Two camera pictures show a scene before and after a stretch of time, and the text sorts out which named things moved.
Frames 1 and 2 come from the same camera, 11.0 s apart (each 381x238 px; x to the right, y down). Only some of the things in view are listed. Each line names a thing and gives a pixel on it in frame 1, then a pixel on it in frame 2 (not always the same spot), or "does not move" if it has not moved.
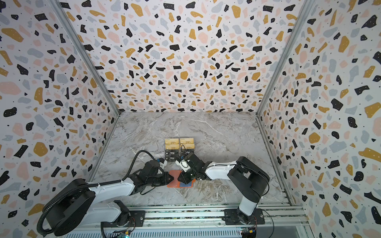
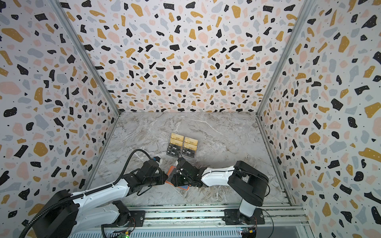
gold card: x=171 y=141 to x=177 y=137
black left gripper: x=167 y=180 to x=164 y=177
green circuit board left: x=124 y=234 does not move
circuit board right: x=249 y=232 does not move
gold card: x=172 y=147 to x=176 y=142
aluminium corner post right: x=306 y=9 does not move
